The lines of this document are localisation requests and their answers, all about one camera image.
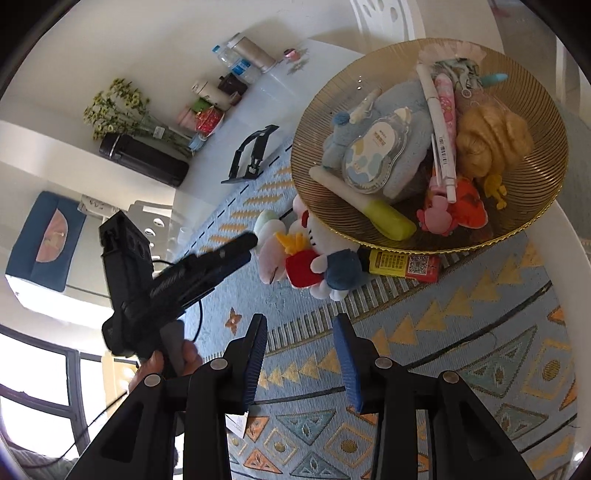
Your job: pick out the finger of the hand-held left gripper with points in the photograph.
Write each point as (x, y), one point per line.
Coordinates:
(231, 251)

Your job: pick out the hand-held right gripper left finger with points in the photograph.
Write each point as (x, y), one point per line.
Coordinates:
(256, 360)

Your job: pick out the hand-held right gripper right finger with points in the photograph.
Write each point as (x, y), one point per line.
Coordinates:
(348, 364)

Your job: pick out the yellow-green tube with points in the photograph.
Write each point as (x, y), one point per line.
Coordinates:
(388, 217)

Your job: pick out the red printed snack packet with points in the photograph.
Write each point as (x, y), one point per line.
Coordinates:
(466, 205)

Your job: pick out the blue plush toy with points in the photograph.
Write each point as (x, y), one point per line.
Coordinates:
(401, 106)

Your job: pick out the small yellow toy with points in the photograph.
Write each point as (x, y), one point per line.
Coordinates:
(495, 184)

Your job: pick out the white pen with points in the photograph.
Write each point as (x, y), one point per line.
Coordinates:
(436, 115)

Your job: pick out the small pink white tube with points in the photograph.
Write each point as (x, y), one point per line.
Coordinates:
(445, 99)

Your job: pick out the brown plush toy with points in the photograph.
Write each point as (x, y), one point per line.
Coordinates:
(494, 138)

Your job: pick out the clear patterned pouch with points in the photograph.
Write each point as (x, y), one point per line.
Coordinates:
(461, 74)

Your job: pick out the pink frilled cloth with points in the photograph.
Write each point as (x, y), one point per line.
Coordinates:
(452, 48)

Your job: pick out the teal pen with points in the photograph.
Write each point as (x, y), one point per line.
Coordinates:
(494, 79)

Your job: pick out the person's left hand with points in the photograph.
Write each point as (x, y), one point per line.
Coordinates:
(189, 355)

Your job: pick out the white chair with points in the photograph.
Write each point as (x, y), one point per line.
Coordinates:
(388, 18)
(152, 217)

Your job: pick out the white card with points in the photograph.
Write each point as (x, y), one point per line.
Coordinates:
(238, 424)

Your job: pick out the colourful plush doll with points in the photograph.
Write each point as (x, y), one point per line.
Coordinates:
(300, 267)

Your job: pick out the white cat plush toy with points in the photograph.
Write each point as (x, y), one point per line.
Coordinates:
(323, 230)

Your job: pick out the blue tissue box cover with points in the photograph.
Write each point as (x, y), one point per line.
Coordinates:
(41, 249)

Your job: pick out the yellow red small box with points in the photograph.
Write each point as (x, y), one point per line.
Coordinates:
(392, 263)

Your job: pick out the black cylinder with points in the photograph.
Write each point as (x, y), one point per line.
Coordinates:
(143, 159)

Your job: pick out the blue patterned table mat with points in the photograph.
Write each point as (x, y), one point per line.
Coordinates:
(461, 300)

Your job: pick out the red pot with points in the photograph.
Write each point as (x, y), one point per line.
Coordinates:
(207, 120)

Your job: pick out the yellow dried flowers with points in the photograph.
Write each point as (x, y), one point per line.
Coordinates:
(115, 108)

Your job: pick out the clear water bottle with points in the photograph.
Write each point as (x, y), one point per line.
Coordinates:
(235, 64)

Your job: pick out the metal thermos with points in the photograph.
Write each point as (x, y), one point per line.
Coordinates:
(254, 53)

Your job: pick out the small pink item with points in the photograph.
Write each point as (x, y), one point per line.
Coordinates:
(293, 55)

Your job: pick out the black plastic frame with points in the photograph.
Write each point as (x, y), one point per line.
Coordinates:
(258, 147)

